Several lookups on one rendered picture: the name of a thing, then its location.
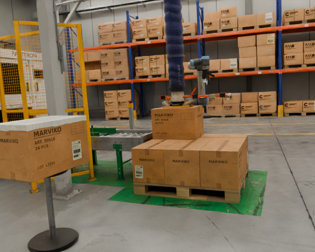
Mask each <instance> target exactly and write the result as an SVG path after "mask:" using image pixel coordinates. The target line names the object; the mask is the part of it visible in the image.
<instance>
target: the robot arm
mask: <svg viewBox="0 0 315 252"><path fill-rule="evenodd" d="M187 67H188V69H190V70H197V83H198V94H199V95H200V96H201V95H206V88H205V83H206V85H207V84H209V85H210V76H212V77H213V78H214V77H215V75H214V74H212V73H210V72H208V71H209V69H210V57H209V56H203V57H202V58H198V59H191V60H190V62H189V63H188V65H187ZM209 75H210V76H209ZM186 100H194V102H193V103H191V104H192V105H194V106H207V105H208V104H209V97H200V98H199V99H198V98H195V99H192V97H191V98H187V99H186Z"/></svg>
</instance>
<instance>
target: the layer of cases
mask: <svg viewBox="0 0 315 252"><path fill-rule="evenodd" d="M131 157H132V172H133V182H136V183H149V184H162V185H165V184H166V185H176V186H189V187H202V188H216V189H229V190H239V188H240V186H241V183H242V180H243V178H244V175H245V173H246V170H247V167H248V165H249V157H248V135H211V134H203V135H202V136H200V137H199V138H197V139H151V140H149V141H147V142H144V143H142V144H140V145H138V146H136V147H133V148H131Z"/></svg>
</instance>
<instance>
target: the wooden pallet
mask: <svg viewBox="0 0 315 252"><path fill-rule="evenodd" d="M248 177H249V165H248V167H247V169H246V172H245V174H244V177H243V180H242V182H241V185H240V187H239V190H235V189H222V188H208V187H195V186H182V185H168V184H155V183H142V182H133V190H134V194H137V195H147V196H158V197H169V198H180V199H191V200H202V201H213V202H223V203H234V204H239V203H240V201H241V192H240V191H241V190H244V189H245V186H246V183H245V178H248ZM148 185H149V186H162V187H175V188H176V193H175V192H163V191H151V190H149V188H148ZM192 189H201V190H214V191H224V193H225V194H224V196H225V197H222V196H210V195H198V194H192Z"/></svg>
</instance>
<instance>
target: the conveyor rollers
mask: <svg viewBox="0 0 315 252"><path fill-rule="evenodd" d="M99 134H100V137H141V136H143V135H146V134H148V133H144V134H143V133H139V134H137V133H134V134H132V133H128V134H127V133H123V134H122V133H118V134H117V133H113V134H112V133H99Z"/></svg>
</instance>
